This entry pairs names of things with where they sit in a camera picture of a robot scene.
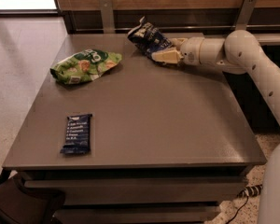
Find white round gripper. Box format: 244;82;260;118
151;36;204;65

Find blue chip bag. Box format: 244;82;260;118
128;17;173;59

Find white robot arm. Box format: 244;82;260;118
152;30;280;224

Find green chip bag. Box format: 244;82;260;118
50;49;122;85

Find blue rxbar blueberry bar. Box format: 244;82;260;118
61;114;92;154

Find grey side shelf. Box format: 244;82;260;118
255;34;280;46

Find grey drawer cabinet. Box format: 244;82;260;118
4;35;265;210

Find upper grey drawer front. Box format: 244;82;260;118
25;177;246;205

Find grey drawer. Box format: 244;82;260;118
25;177;246;205
55;206;220;224

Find white power strip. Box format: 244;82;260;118
237;185;262;198

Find lower grey drawer front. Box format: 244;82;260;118
55;206;220;224

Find dark brown chair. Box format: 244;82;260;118
0;174;65;224

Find right metal wall bracket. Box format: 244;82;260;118
234;0;258;30

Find metal wall bracket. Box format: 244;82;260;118
99;0;116;34
234;0;258;30

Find left metal wall bracket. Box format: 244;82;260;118
99;0;116;34

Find black power cable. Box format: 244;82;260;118
225;195;250;224

